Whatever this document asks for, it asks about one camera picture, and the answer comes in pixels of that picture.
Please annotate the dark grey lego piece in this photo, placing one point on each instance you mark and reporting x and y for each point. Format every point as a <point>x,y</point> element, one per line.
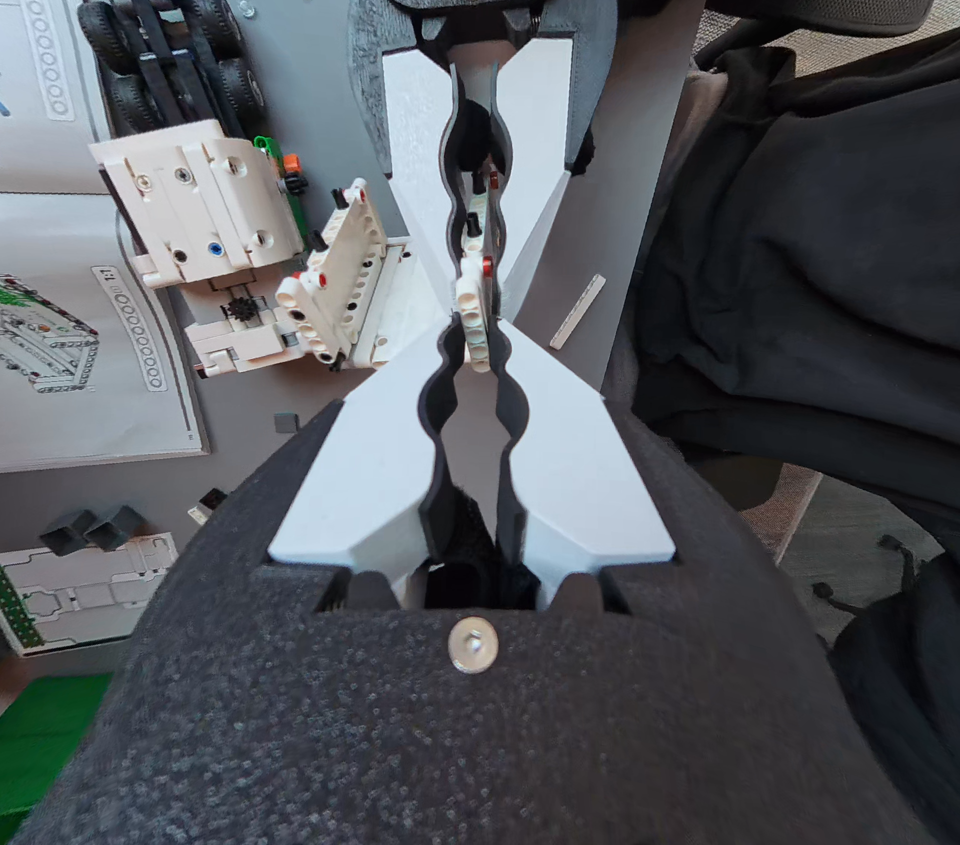
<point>116,528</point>
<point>67,534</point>

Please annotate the dark grey square tile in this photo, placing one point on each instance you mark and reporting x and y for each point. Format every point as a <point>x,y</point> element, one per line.
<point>286,424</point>

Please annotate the person's black sweatshirt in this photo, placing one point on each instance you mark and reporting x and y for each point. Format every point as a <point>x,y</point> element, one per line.
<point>810,260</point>

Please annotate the white lego beam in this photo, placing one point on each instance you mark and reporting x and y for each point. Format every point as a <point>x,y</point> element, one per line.
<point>474,305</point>

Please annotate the lego instruction booklet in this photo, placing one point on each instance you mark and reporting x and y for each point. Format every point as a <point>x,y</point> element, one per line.
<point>67,372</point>

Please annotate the white lego truck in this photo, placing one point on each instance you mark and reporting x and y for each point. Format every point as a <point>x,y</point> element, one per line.
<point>202,200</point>

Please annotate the small black white piece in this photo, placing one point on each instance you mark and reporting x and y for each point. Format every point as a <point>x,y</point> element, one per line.
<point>208,506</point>

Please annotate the green plastic bin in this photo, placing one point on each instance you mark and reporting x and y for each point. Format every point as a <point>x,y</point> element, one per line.
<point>37,732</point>

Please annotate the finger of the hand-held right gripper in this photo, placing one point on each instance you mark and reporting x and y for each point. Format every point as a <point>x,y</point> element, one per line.
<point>540,132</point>
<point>412,132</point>

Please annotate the long flat white strip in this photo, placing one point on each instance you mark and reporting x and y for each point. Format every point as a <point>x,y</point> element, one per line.
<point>577,311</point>

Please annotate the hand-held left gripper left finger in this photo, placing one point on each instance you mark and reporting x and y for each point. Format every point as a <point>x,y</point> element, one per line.
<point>352,485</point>

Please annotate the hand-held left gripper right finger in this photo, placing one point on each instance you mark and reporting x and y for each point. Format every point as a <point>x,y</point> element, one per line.
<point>585,485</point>

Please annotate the lego sticker sheet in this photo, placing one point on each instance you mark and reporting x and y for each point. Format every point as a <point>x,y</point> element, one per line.
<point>82,597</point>

